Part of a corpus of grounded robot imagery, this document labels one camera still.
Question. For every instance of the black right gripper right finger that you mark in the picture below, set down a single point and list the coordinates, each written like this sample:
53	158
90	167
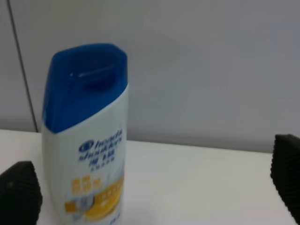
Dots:
285	172

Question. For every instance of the white shampoo bottle blue cap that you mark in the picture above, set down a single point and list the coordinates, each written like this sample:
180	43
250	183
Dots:
84	133

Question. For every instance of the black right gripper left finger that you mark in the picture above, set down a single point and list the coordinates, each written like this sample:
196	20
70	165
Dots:
20	195

